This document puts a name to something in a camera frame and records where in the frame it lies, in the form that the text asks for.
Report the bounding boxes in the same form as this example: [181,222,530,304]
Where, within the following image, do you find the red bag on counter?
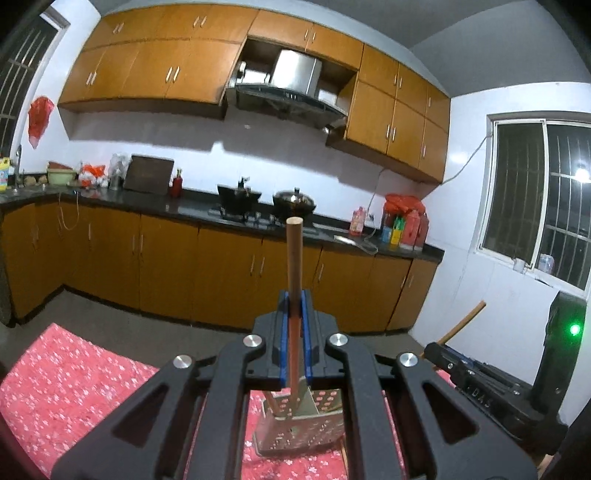
[77,164,109,188]

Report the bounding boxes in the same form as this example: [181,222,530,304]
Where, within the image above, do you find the red bottle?
[169,168,183,198]

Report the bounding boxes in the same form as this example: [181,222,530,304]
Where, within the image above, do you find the red floral tablecloth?
[0,322,459,480]

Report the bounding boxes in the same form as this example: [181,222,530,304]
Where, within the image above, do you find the black countertop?
[1,186,445,264]

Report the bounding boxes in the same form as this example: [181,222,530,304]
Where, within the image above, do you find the dark cutting board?
[123,155,174,196]

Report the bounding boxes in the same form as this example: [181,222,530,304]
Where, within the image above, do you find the lower wooden cabinets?
[1,201,438,333]

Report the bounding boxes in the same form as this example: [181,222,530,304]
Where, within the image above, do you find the white cup on sill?
[513,258,526,272]

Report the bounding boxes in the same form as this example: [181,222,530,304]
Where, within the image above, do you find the steel range hood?
[226,40,356,132]

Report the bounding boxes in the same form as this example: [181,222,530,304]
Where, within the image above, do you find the wooden chopstick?
[436,300,487,345]
[286,217,304,414]

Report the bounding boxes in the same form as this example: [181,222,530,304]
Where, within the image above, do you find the window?
[1,2,64,157]
[477,117,590,294]

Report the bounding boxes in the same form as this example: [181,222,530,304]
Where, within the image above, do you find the wooden cabinets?
[58,3,451,184]
[1,201,438,333]

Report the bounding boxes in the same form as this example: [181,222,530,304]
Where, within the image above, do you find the green basin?
[47,162,77,186]

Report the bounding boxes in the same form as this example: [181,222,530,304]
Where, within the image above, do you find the black wok with handle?
[217,177,262,217]

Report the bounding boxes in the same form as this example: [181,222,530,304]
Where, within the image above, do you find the right window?
[477,117,590,294]

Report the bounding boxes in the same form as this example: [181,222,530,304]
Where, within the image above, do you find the black lidded wok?
[273,188,317,222]

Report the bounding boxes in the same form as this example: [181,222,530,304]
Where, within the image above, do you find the left window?
[1,2,64,157]

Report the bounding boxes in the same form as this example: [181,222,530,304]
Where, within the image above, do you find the pink bottle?
[349,206,367,236]

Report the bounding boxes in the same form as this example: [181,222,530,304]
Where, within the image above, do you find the red plastic bag on wall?
[28,96,55,149]

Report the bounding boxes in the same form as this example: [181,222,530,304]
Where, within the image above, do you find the upper wooden cabinets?
[58,3,451,184]

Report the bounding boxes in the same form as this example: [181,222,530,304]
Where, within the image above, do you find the beige perforated utensil holder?
[252,387,345,458]

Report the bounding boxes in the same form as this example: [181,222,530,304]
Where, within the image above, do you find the yellow detergent bottle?
[0,157,11,192]

